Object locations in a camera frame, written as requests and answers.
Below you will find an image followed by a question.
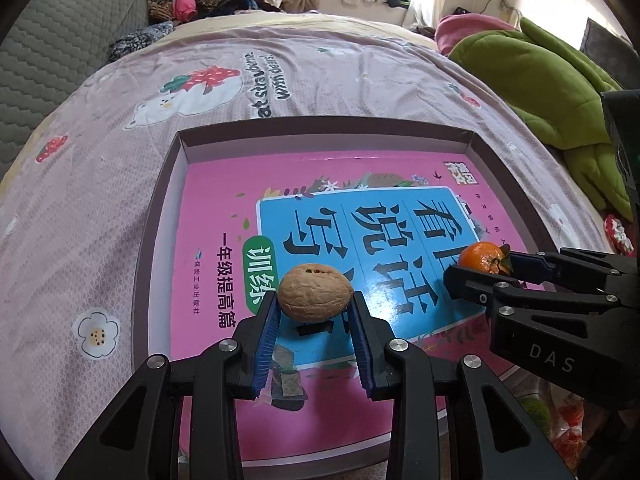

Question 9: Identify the dark floral cloth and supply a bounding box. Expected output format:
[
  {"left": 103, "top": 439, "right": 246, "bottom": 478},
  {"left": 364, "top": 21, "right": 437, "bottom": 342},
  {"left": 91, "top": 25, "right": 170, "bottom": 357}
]
[{"left": 109, "top": 21, "right": 176, "bottom": 63}]

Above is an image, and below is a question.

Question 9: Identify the green fleece blanket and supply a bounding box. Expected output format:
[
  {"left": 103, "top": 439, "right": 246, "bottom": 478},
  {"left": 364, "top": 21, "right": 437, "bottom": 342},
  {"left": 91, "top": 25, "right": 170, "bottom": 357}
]
[{"left": 447, "top": 17, "right": 633, "bottom": 221}]

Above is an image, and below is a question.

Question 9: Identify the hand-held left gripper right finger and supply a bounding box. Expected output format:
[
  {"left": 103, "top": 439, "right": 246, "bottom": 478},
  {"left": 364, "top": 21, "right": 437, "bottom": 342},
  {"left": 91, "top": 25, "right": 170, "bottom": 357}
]
[{"left": 345, "top": 292, "right": 576, "bottom": 480}]

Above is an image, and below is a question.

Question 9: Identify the orange tangerine with leaf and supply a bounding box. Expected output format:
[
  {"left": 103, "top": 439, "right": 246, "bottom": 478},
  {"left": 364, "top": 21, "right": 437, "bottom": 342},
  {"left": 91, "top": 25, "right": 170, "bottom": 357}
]
[{"left": 459, "top": 241, "right": 513, "bottom": 277}]

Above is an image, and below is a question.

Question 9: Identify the white cable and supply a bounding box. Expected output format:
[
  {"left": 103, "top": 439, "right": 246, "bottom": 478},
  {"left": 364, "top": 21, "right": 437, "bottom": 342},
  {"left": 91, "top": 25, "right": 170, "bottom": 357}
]
[{"left": 480, "top": 0, "right": 522, "bottom": 22}]

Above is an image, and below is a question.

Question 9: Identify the brown walnut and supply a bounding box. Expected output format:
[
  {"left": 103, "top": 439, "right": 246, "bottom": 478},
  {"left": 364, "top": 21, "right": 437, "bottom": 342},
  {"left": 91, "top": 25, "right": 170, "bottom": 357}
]
[{"left": 278, "top": 263, "right": 354, "bottom": 322}]

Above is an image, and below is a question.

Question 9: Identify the pink cloth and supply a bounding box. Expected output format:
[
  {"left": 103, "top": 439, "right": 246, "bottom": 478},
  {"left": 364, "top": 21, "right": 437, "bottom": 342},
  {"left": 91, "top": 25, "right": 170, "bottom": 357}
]
[{"left": 434, "top": 14, "right": 518, "bottom": 56}]

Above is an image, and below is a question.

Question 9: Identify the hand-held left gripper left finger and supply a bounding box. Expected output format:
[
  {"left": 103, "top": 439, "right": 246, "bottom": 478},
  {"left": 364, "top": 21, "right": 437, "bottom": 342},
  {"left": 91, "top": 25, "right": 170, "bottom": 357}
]
[{"left": 55, "top": 290, "right": 281, "bottom": 480}]

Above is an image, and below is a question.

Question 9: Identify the shallow grey cardboard box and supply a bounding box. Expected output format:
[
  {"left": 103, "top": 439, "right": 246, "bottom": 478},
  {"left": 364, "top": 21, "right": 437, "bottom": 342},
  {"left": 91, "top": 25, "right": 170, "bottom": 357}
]
[{"left": 131, "top": 116, "right": 556, "bottom": 480}]

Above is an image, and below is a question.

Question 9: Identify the pink printed bedsheet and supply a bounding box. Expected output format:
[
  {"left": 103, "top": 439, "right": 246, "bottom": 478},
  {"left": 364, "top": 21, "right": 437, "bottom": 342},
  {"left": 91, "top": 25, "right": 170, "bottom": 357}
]
[{"left": 0, "top": 12, "right": 616, "bottom": 480}]

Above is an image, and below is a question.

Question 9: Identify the pink and blue book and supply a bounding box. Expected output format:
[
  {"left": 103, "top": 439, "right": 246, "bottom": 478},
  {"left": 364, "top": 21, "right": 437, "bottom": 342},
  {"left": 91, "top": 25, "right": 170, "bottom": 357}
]
[{"left": 170, "top": 152, "right": 531, "bottom": 463}]

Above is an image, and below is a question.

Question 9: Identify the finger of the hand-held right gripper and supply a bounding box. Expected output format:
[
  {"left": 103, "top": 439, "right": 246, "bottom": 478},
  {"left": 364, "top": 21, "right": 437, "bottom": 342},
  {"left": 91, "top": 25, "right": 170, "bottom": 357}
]
[
  {"left": 443, "top": 265, "right": 640, "bottom": 413},
  {"left": 509, "top": 246, "right": 640, "bottom": 297}
]

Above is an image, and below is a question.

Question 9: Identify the red and white candy packet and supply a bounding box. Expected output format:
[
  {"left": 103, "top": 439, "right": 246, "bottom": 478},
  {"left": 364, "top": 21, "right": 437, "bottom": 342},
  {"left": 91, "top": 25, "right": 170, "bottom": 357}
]
[{"left": 602, "top": 213, "right": 636, "bottom": 253}]

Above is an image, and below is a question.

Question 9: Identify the grey quilted cover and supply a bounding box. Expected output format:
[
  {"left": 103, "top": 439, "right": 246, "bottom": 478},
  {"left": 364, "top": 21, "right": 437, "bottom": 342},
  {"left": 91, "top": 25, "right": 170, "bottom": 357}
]
[{"left": 0, "top": 0, "right": 151, "bottom": 181}]

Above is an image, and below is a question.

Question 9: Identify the black screen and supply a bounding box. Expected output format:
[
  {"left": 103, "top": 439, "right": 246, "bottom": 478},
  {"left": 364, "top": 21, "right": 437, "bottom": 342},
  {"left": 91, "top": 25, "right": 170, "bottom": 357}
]
[{"left": 582, "top": 17, "right": 633, "bottom": 53}]

